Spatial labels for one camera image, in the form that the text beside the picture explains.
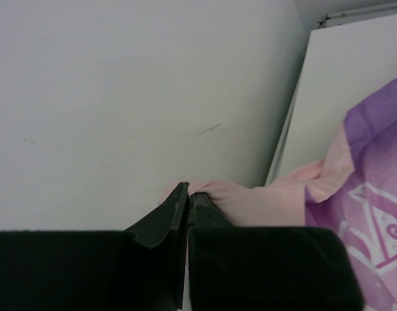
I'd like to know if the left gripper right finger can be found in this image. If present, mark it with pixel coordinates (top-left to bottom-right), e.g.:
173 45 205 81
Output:
188 193 364 310

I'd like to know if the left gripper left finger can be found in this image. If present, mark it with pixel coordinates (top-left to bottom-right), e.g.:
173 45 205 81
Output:
0 183 188 310

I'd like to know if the pink purple pillowcase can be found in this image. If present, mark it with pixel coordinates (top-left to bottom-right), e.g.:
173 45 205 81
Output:
157 71 397 311

